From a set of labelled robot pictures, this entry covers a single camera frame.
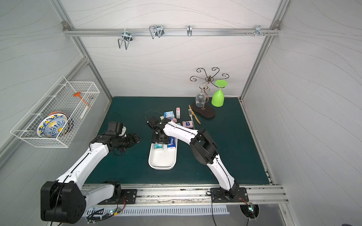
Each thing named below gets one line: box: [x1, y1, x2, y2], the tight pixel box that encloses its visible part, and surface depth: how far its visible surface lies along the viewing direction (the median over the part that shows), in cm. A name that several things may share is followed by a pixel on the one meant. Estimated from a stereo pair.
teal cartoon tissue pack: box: [154, 143, 164, 150], surface depth 91 cm
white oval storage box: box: [148, 137, 178, 170], surface depth 89 cm
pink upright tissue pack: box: [176, 107, 181, 120], surface depth 109 cm
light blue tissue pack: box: [164, 111, 175, 119], surface depth 106 cm
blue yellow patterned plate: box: [36, 113, 68, 138], surface depth 63 cm
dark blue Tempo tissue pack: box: [167, 136, 177, 149], surface depth 91 cm
